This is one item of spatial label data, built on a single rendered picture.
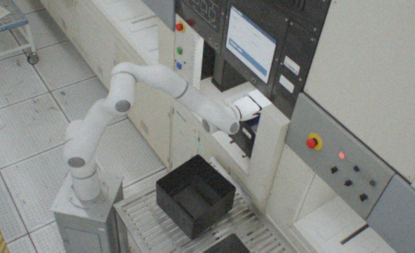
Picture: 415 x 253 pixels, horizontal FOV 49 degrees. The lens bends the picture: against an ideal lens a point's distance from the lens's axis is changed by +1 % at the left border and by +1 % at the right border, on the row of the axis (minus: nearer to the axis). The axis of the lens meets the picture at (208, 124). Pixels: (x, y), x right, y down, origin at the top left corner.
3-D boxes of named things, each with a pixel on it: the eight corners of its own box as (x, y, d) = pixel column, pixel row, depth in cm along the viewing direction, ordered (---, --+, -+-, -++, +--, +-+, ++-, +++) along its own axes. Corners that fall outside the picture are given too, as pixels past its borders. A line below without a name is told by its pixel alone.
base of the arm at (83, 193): (62, 204, 217) (55, 181, 204) (76, 173, 230) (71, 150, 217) (100, 211, 216) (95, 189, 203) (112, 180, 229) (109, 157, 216)
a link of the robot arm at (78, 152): (86, 147, 206) (83, 176, 195) (60, 138, 200) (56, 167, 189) (142, 76, 180) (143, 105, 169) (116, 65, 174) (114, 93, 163)
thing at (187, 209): (196, 173, 236) (198, 152, 224) (233, 208, 223) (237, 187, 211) (154, 202, 222) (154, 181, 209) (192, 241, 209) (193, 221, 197)
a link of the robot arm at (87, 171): (69, 180, 205) (60, 145, 188) (72, 149, 217) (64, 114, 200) (95, 178, 207) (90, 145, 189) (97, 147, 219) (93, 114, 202)
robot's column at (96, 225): (71, 280, 269) (48, 210, 215) (88, 238, 289) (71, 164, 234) (116, 289, 268) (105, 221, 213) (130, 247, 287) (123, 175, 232)
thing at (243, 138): (222, 134, 230) (229, 88, 207) (252, 121, 239) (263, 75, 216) (251, 166, 217) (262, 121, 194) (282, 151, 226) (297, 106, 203)
